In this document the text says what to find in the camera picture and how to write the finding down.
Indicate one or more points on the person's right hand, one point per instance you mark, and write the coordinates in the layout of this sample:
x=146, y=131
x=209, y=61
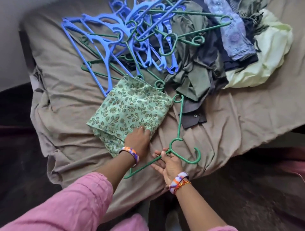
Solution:
x=169, y=166

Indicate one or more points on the person's left hand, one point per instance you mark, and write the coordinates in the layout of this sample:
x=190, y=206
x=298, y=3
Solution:
x=138, y=140

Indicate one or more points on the mint patterned clothes item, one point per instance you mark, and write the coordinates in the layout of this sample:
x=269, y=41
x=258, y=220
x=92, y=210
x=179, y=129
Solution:
x=128, y=109

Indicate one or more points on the green plastic hanger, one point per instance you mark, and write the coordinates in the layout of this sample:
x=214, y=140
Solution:
x=179, y=119

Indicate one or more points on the navy blue shorts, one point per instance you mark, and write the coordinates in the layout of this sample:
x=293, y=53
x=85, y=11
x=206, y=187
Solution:
x=193, y=119

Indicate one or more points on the olive green button shirt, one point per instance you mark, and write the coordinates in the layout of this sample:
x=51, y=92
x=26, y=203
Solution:
x=195, y=81

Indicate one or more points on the pile of blue hangers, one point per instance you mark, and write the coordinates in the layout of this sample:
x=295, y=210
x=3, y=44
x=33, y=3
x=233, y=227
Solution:
x=105, y=45

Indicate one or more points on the blue floral patterned garment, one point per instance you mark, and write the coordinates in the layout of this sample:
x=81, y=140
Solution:
x=233, y=33

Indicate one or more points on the light yellow shirt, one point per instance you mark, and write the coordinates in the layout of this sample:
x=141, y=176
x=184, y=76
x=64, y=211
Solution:
x=267, y=52

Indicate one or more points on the olive green t-shirt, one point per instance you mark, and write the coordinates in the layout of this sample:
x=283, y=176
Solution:
x=250, y=9

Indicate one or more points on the person's left forearm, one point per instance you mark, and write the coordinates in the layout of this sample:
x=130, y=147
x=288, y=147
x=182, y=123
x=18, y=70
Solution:
x=114, y=171

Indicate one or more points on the person's right forearm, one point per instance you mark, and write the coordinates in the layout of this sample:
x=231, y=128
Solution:
x=195, y=209

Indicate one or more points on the bed with beige sheet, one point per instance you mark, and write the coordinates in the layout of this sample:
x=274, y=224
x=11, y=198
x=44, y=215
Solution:
x=62, y=123

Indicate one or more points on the striped orange purple bangle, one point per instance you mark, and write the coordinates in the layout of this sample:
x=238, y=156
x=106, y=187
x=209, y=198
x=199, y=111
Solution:
x=131, y=152

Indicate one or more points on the striped white purple bangle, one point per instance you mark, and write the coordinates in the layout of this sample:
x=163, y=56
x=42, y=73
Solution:
x=178, y=180

